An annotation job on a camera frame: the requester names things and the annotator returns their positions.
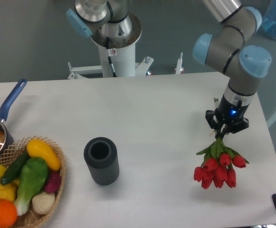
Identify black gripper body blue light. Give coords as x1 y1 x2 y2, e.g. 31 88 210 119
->
215 95 249 124

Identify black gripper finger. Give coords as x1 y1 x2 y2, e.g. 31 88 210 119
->
205 109 223 138
220 118 249 139

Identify red tulip bouquet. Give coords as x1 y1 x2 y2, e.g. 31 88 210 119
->
193 97 249 190

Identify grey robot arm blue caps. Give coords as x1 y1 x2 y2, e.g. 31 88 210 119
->
66 0 272 139

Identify dark grey ribbed vase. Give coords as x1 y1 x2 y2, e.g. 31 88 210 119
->
84 137 119 186

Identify yellow squash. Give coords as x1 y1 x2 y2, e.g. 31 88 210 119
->
27 139 61 171

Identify green bok choy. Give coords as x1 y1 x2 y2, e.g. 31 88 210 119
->
14 157 48 216

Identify white garlic bulb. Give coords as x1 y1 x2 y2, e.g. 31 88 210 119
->
32 192 55 215

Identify woven wicker basket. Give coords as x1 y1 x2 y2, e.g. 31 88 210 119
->
0 136 66 228

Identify dark green cucumber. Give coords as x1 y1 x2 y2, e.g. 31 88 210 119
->
0 150 30 185

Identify yellow gourd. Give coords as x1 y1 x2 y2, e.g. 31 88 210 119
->
0 181 17 204

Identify orange fruit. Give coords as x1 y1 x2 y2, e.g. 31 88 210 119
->
0 200 17 228

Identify white clamp post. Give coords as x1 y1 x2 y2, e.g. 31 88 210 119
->
175 52 184 74

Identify white frame bracket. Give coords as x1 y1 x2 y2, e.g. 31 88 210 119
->
67 56 154 79

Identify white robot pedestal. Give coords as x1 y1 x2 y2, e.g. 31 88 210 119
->
91 12 142 78

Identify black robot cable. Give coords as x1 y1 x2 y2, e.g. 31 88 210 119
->
105 37 117 77

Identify blue handled saucepan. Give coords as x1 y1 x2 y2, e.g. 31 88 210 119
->
0 79 27 155

